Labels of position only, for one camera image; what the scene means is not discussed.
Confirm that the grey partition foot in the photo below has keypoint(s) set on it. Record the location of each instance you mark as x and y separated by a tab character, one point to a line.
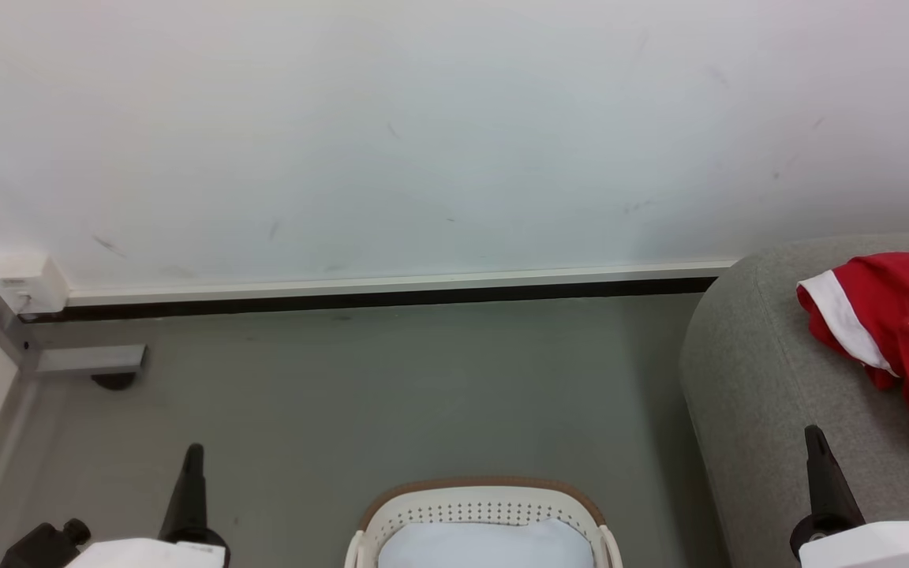
91	359

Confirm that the white wall junction box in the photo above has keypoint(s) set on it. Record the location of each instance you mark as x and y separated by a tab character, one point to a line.
28	282

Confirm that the white and black baseboard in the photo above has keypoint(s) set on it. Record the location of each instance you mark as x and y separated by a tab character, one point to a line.
383	285

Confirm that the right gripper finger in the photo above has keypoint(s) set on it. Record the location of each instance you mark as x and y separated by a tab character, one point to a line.
827	497

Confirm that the light blue clothing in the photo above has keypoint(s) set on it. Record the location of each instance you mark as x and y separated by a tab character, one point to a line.
486	546

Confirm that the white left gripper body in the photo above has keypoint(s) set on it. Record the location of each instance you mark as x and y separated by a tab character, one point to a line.
147	555

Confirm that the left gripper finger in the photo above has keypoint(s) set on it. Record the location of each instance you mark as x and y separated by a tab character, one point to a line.
40	546
188	505

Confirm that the black caster wheel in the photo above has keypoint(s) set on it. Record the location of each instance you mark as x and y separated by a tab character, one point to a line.
114	382

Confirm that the grey fabric sofa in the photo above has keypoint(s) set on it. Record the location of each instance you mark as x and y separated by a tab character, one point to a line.
754	410

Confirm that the white laundry basket brown rim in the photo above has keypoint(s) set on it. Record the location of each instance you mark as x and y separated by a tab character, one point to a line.
478	501

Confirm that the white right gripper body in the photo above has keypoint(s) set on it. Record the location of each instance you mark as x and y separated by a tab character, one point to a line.
880	548

